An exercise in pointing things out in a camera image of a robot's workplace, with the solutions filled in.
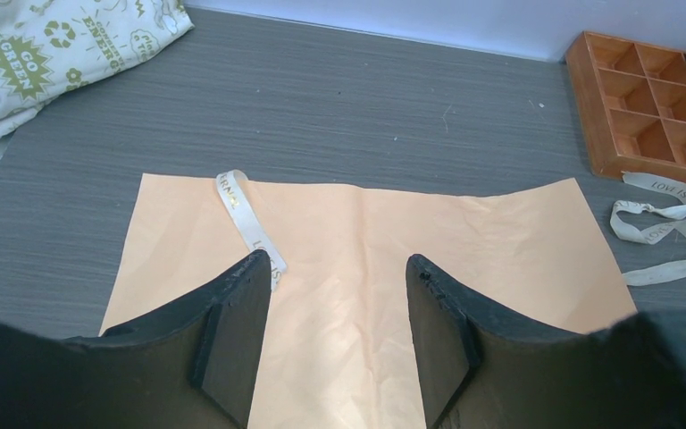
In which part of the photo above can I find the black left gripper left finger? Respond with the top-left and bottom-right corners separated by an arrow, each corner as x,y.
0,250 -> 271,428

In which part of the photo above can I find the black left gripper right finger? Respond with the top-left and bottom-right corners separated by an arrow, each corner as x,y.
406,254 -> 686,428

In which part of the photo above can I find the beige printed ribbon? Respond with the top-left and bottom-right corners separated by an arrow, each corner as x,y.
609,172 -> 686,287

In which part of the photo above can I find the orange wrapping paper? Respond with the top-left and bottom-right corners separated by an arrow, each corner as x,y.
98,172 -> 639,429

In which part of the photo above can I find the short beige ribbon piece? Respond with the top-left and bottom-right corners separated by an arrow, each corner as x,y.
215,170 -> 288,292

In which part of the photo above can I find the orange wooden compartment tray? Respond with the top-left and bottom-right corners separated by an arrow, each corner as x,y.
565,31 -> 686,182

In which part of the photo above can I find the cream green printed cloth bag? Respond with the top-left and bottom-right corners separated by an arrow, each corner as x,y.
0,0 -> 193,138

